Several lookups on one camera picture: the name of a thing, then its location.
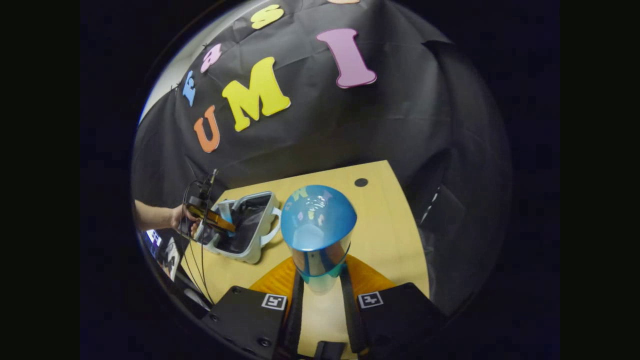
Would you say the blue translucent bottle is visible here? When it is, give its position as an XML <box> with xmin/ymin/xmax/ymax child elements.
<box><xmin>280</xmin><ymin>184</ymin><xmax>358</xmax><ymax>295</ymax></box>

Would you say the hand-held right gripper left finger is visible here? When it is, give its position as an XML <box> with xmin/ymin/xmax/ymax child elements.
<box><xmin>207</xmin><ymin>256</ymin><xmax>305</xmax><ymax>360</ymax></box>

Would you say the black backdrop cloth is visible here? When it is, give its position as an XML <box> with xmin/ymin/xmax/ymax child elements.
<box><xmin>131</xmin><ymin>0</ymin><xmax>513</xmax><ymax>316</ymax></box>

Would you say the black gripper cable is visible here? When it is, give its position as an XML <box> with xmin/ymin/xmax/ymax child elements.
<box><xmin>181</xmin><ymin>179</ymin><xmax>217</xmax><ymax>307</ymax></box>

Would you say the computer monitor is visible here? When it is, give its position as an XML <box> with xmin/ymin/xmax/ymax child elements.
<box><xmin>144</xmin><ymin>228</ymin><xmax>182</xmax><ymax>282</ymax></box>

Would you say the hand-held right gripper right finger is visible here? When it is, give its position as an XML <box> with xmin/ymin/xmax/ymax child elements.
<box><xmin>339</xmin><ymin>254</ymin><xmax>449</xmax><ymax>355</ymax></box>

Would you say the small pale blue suitcase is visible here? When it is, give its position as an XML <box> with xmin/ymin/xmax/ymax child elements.
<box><xmin>202</xmin><ymin>191</ymin><xmax>283</xmax><ymax>265</ymax></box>

